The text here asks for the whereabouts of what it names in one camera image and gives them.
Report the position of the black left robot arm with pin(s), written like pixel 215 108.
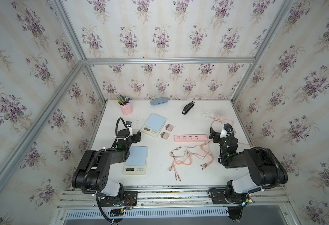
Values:
pixel 92 173

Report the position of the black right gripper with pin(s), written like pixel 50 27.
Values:
pixel 217 136

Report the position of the far blue kitchen scale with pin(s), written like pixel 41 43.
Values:
pixel 153 125

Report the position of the coloured pens bunch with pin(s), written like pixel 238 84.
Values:
pixel 123 100

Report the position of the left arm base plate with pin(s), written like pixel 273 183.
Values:
pixel 123 199

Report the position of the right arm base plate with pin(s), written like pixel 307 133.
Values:
pixel 223 196

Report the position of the blue glasses case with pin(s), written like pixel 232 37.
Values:
pixel 159 101

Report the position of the pink pen holder cup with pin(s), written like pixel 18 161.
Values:
pixel 127 109

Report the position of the pink USB charger adapter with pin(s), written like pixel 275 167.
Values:
pixel 169 127

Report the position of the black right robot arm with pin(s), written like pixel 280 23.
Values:
pixel 264 169

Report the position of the near blue kitchen scale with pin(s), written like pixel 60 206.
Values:
pixel 136 164

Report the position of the black stapler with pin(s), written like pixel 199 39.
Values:
pixel 188 107

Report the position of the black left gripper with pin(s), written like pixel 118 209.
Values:
pixel 135 138

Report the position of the blue kitchen scale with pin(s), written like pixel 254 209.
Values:
pixel 153 125
pixel 136 164

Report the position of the aluminium mounting rail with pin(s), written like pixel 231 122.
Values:
pixel 169 196

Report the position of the pink power strip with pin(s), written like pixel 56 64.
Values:
pixel 190 138

